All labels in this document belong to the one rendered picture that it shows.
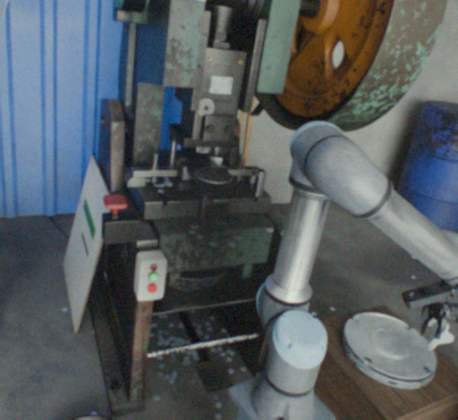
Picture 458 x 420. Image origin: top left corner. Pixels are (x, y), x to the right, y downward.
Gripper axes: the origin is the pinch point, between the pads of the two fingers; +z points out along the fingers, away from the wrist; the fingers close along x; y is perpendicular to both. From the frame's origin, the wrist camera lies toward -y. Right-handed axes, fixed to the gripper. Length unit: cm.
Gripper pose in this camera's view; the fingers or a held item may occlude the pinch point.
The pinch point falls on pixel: (424, 339)
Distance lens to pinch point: 136.9
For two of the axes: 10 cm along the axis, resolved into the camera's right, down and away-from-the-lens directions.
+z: -1.4, 9.1, 4.0
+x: 0.0, -4.0, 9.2
